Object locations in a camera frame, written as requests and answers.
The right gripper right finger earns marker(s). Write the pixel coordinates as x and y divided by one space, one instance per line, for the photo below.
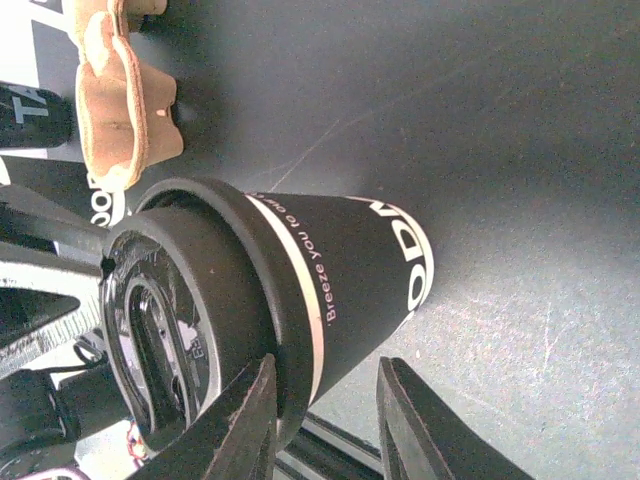
421 437

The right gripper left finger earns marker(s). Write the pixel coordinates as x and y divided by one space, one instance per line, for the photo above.
235 438

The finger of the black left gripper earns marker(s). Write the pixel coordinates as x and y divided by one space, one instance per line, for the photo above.
62 304

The stack of paper cups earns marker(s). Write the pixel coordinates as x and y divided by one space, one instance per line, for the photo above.
40 150

